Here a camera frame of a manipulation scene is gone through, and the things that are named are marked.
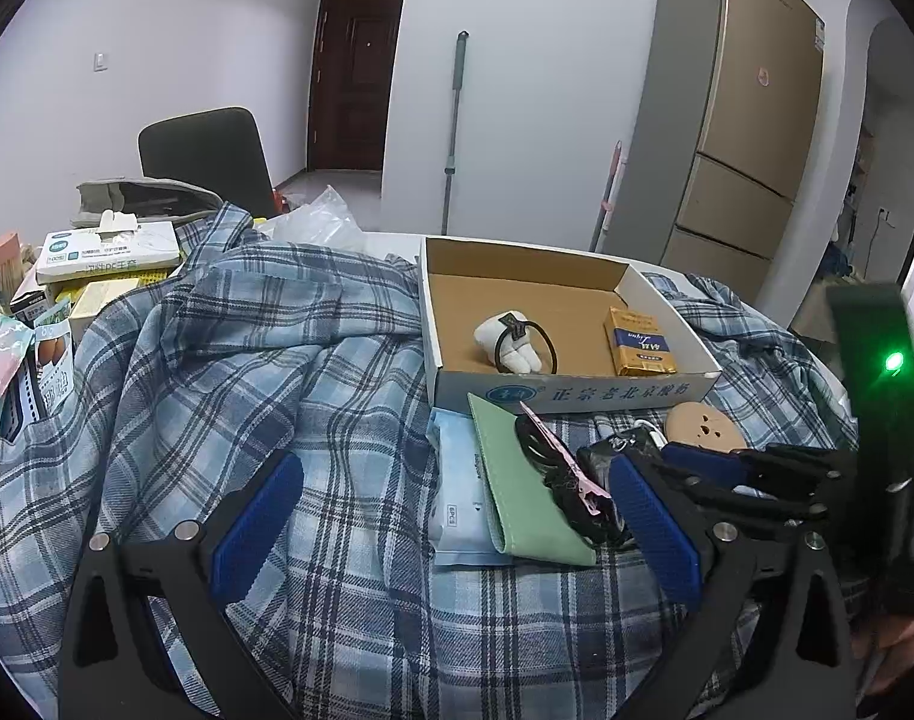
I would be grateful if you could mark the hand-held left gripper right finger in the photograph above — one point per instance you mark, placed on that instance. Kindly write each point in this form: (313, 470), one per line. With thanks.
(655, 532)

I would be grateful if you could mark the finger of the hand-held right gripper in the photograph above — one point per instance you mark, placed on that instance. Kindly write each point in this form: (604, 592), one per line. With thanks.
(697, 456)
(772, 510)

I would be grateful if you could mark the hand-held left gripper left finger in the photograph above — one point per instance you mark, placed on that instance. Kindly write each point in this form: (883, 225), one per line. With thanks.
(258, 525)

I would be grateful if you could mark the black hair clip pink card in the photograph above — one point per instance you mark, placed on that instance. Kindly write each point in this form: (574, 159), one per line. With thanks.
(550, 465)

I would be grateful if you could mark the green cloth pouch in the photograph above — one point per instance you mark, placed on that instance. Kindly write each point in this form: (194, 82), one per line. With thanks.
(528, 495)

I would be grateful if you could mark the blue face mask pack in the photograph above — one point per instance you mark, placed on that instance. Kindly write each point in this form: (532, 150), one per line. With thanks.
(457, 495)

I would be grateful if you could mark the white cardboard box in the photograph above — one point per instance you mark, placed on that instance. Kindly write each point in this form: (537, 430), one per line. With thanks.
(569, 300)

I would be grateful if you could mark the person's right hand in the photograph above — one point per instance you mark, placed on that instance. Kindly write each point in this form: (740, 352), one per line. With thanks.
(899, 652)

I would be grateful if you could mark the yellow cigarette pack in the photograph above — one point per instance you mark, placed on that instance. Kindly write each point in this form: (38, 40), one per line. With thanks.
(640, 345)

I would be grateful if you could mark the blue plaid shirt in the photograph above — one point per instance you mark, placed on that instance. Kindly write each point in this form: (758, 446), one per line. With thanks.
(314, 360)

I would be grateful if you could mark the blue white carton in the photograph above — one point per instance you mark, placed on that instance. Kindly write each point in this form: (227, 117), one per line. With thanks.
(25, 405)

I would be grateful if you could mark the egg print snack packet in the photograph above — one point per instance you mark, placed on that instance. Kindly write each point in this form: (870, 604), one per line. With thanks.
(51, 352)

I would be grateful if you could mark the clear plastic bag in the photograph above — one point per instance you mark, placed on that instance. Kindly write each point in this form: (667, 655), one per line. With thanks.
(322, 221)

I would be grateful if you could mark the white tissue box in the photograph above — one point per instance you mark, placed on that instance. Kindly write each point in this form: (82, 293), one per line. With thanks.
(104, 255)

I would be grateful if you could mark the gold refrigerator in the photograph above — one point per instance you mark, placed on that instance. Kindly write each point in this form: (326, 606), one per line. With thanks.
(734, 127)

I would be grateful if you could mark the red floor item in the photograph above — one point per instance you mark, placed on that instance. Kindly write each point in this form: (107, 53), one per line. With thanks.
(278, 204)

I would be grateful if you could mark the grey fabric bag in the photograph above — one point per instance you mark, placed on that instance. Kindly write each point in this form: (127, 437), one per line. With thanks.
(149, 199)

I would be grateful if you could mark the tan wooden cylinder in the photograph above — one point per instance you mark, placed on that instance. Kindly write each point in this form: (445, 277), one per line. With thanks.
(5, 270)

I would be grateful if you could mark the dark office chair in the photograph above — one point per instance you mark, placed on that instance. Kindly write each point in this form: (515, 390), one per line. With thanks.
(202, 154)

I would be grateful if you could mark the dark brown door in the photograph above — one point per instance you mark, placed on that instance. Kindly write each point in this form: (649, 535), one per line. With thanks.
(352, 82)

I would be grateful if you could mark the white light switch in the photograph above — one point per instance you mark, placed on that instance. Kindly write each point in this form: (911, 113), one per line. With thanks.
(99, 61)

